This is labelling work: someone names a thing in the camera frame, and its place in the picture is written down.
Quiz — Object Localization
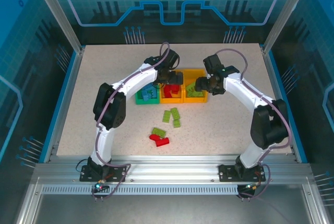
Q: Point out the long red lego brick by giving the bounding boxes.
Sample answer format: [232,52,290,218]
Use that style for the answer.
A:
[163,84,176,97]

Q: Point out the yellow plastic bin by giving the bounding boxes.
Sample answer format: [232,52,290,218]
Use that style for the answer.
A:
[183,68,209,103]
[159,69,185,104]

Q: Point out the green plastic bin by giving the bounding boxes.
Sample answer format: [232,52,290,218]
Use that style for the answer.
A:
[135,82,161,105]

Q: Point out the blue table side panel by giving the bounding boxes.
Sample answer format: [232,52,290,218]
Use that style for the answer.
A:
[268,50,308,163]
[38,50,79,163]

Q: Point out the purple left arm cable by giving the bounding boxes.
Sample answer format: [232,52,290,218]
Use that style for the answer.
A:
[90,42,172,202]

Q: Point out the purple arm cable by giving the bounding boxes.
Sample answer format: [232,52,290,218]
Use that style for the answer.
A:
[90,42,172,202]
[214,49,291,200]

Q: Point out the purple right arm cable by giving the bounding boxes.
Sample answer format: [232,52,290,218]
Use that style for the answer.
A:
[214,49,291,200]

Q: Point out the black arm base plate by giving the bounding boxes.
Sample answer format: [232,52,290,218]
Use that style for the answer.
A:
[79,165,127,183]
[218,164,266,182]

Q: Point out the aluminium frame cross rail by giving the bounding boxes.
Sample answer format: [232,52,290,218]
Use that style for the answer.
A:
[32,153,315,186]

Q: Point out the aluminium frame post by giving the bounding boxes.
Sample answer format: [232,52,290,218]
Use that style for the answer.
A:
[262,0,315,54]
[28,0,86,54]

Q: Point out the cable connector with light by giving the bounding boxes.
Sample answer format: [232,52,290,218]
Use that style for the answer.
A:
[93,182,109,192]
[244,182,261,191]

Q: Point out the slotted grey cable duct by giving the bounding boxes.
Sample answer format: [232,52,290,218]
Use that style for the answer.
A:
[41,185,242,196]

